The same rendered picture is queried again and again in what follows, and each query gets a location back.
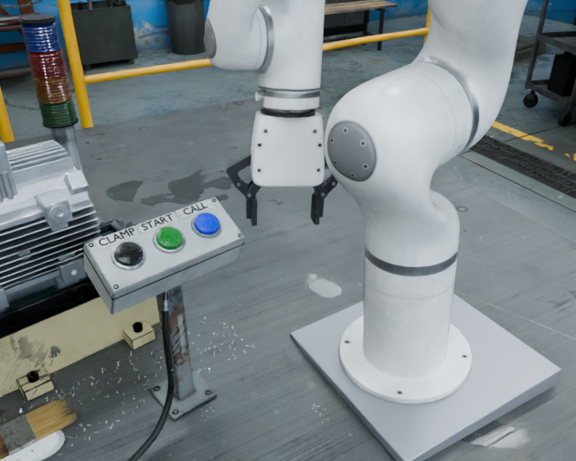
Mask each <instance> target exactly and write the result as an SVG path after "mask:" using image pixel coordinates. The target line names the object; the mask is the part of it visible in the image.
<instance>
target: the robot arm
mask: <svg viewBox="0 0 576 461"><path fill-rule="evenodd" d="M427 1H428V5H429V8H430V10H431V21H430V28H429V32H428V36H427V38H426V41H425V43H424V46H423V48H422V50H421V52H420V54H419V55H418V57H417V58H416V59H415V60H414V61H413V62H412V63H411V64H409V65H407V66H404V67H402V68H399V69H397V70H394V71H391V72H389V73H386V74H384V75H381V76H379V77H377V78H375V79H372V80H369V81H367V82H365V83H363V84H361V85H359V86H357V87H356V88H355V89H353V90H351V91H350V92H348V93H347V94H346V95H345V96H344V97H343V98H341V99H340V101H339V102H338V103H337V104H336V106H335V107H334V109H333V111H332V112H331V114H330V116H329V119H328V122H327V126H326V129H325V146H324V129H323V120H322V115H321V114H320V113H317V112H316V111H315V108H318V107H319V102H320V83H321V67H322V50H323V33H324V16H325V0H210V3H209V8H208V15H207V20H206V24H205V35H204V45H205V51H206V54H207V57H208V59H209V61H210V62H211V63H212V64H213V65H214V66H215V67H217V68H220V69H222V70H257V71H258V88H260V89H261V90H260V91H256V92H255V101H256V102H261V104H262V105H263V107H262V108H261V110H260V111H257V112H256V115H255V120H254V125H253V131H252V138H251V152H250V153H249V154H247V155H246V156H244V157H243V158H241V159H239V160H237V161H236V162H234V163H232V164H230V165H229V166H227V167H226V172H227V174H228V176H229V178H230V179H231V181H232V182H233V184H234V186H235V188H237V189H238V190H239V191H240V192H241V193H242V194H243V195H244V196H245V197H246V218H247V219H251V226H256V225H257V199H256V196H255V195H256V193H257V192H258V191H259V190H260V188H261V187H265V188H301V187H313V188H314V190H315V193H313V194H312V207H311V219H312V221H313V223H314V224H315V225H319V219H320V218H322V217H323V215H324V200H325V198H326V197H327V194H328V193H329V192H330V191H331V190H332V189H333V188H335V187H336V185H337V182H339V183H340V185H341V186H342V187H343V188H344V189H345V190H346V191H347V192H348V193H349V194H350V195H351V196H352V197H353V199H354V200H355V201H356V203H357V204H358V206H359V208H360V210H361V212H362V215H363V219H364V310H363V316H361V317H359V318H358V319H356V320H355V321H354V322H353V323H351V324H350V325H349V326H348V328H347V329H346V330H345V332H344V334H343V336H342V338H341V341H340V345H339V350H340V360H341V364H342V366H343V368H344V370H345V372H346V374H347V376H348V377H349V378H350V379H351V380H352V381H353V382H354V383H355V384H356V385H357V386H358V387H359V388H361V389H363V390H364V391H366V392H368V393H370V394H372V395H374V396H377V397H379V398H380V399H383V400H387V401H390V402H400V403H425V402H433V401H437V400H440V399H442V398H444V397H446V396H448V395H450V394H452V393H453V392H455V391H457V390H458V389H459V388H460V387H461V386H462V385H463V384H464V382H465V381H466V379H467V377H468V375H469V372H470V369H471V364H472V353H471V349H470V347H469V344H468V342H467V341H466V339H465V337H464V336H463V334H462V333H461V332H460V331H459V330H458V329H457V328H456V327H455V326H453V325H452V324H451V323H450V321H451V313H452V304H453V290H454V281H455V272H456V264H457V256H458V248H459V239H460V221H459V216H458V213H457V211H456V209H455V207H454V206H453V204H452V203H451V202H450V201H449V200H448V199H447V198H446V197H445V196H443V195H442V194H440V193H438V192H435V191H433V190H430V184H431V180H432V175H433V173H434V171H435V170H436V168H438V167H440V166H442V165H443V164H445V163H447V162H448V161H450V160H452V159H453V158H455V157H456V156H458V155H460V154H461V153H462V152H464V151H465V150H467V149H469V148H470V147H472V146H473V145H475V144H476V143H477V142H478V141H479V140H480V139H481V138H482V137H483V136H484V135H485V134H486V132H487V131H488V130H489V128H490V127H491V126H492V124H493V123H494V121H495V119H496V117H497V115H498V113H499V111H500V109H501V106H502V103H503V101H504V99H505V95H506V92H507V86H508V83H509V79H510V74H511V70H512V66H513V61H514V56H515V50H516V45H517V37H518V31H519V28H520V24H521V20H522V16H523V14H524V11H525V8H526V4H527V1H528V0H427ZM249 165H251V181H250V182H249V183H248V184H246V183H245V182H244V181H243V180H242V179H241V178H240V176H239V174H238V173H239V171H241V170H242V169H243V168H245V167H247V166H249ZM325 166H326V167H328V168H329V169H330V171H331V173H332V174H331V176H330V177H329V178H328V179H327V180H326V181H325V182H324V183H323V184H321V183H322V182H323V179H324V171H325Z"/></svg>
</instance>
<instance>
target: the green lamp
mask: <svg viewBox="0 0 576 461"><path fill-rule="evenodd" d="M72 99H73V98H71V99H70V100H68V101H66V102H61V103H52V104H47V103H42V102H39V108H40V111H41V114H42V115H41V116H42V119H43V122H44V124H45V125H48V126H62V125H67V124H71V123H74V122H75V121H76V120H77V116H76V111H75V108H74V102H73V100H72Z"/></svg>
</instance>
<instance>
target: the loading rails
mask: <svg viewBox="0 0 576 461"><path fill-rule="evenodd" d="M98 227H99V228H100V229H101V231H99V233H100V234H101V236H102V237H104V236H107V235H110V234H112V233H115V232H117V231H122V230H123V228H122V227H121V226H120V225H119V224H118V223H116V222H115V221H113V220H110V221H107V222H104V223H102V224H100V226H98ZM85 273H86V271H85ZM9 305H10V307H8V308H7V309H6V311H4V312H2V313H0V398H1V397H3V396H5V395H7V394H8V393H10V392H13V391H16V390H18V389H19V390H20V391H21V393H22V395H23V396H24V398H25V400H26V401H27V402H29V401H31V400H33V399H35V398H37V397H38V396H40V395H42V394H44V393H46V392H48V391H51V390H53V389H54V383H53V380H52V379H51V377H50V376H49V374H51V373H53V372H55V371H57V370H60V369H62V368H64V367H67V366H68V365H70V364H72V363H74V362H76V361H78V360H80V359H84V358H86V357H88V356H89V355H91V354H93V353H95V352H97V351H99V350H101V349H104V348H107V347H109V346H110V345H112V344H114V343H116V342H118V341H121V340H123V339H125V341H126V342H127V343H128V344H129V345H130V346H131V348H132V349H136V348H139V347H141V346H142V345H144V344H146V343H148V342H150V341H152V340H155V331H154V329H153V328H152V327H151V326H152V325H154V324H157V323H159V322H160V319H159V314H158V308H157V302H156V296H154V297H151V298H149V299H147V300H145V301H143V302H141V303H139V304H137V305H134V306H131V307H129V308H126V309H124V310H123V311H121V312H118V313H116V314H114V315H111V313H110V312H109V310H108V308H107V307H106V305H105V304H104V302H103V301H102V299H101V297H100V295H99V293H98V292H97V290H96V288H95V286H94V285H93V283H92V281H91V279H90V277H89V276H88V275H87V273H86V277H84V278H81V279H80V281H79V282H77V283H75V284H72V285H69V286H67V287H64V288H62V289H59V290H57V288H56V287H55V286H54V285H53V286H50V287H49V288H46V289H44V290H41V291H39V292H36V293H34V294H32V295H28V296H25V297H23V298H20V299H17V300H16V301H13V302H11V303H9Z"/></svg>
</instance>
